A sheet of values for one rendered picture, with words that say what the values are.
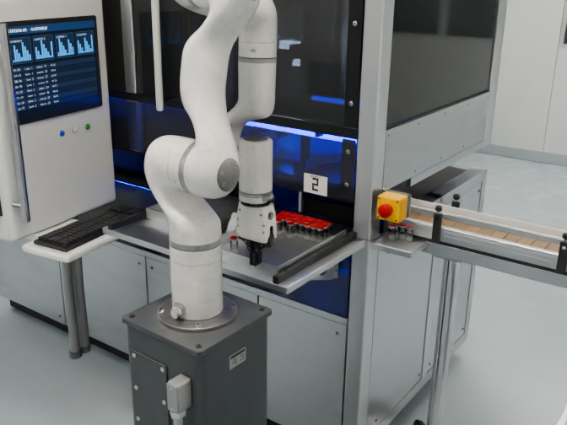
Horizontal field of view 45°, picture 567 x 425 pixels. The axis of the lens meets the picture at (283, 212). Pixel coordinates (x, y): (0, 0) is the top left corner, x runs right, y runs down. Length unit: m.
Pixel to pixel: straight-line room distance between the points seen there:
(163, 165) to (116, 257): 1.37
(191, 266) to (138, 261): 1.21
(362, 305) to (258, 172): 0.66
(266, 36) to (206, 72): 0.21
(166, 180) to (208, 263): 0.21
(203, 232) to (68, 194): 1.02
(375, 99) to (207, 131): 0.63
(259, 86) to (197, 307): 0.53
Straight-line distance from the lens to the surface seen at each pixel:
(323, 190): 2.08
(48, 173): 2.39
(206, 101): 1.47
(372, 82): 1.93
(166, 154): 1.51
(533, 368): 3.27
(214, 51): 1.47
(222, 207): 2.30
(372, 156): 1.97
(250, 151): 1.65
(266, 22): 1.60
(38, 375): 3.15
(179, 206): 1.55
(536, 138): 6.65
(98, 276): 2.98
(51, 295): 3.31
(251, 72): 1.61
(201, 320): 1.61
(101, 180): 2.58
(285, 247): 1.97
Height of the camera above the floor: 1.64
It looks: 20 degrees down
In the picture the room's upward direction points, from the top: 1 degrees clockwise
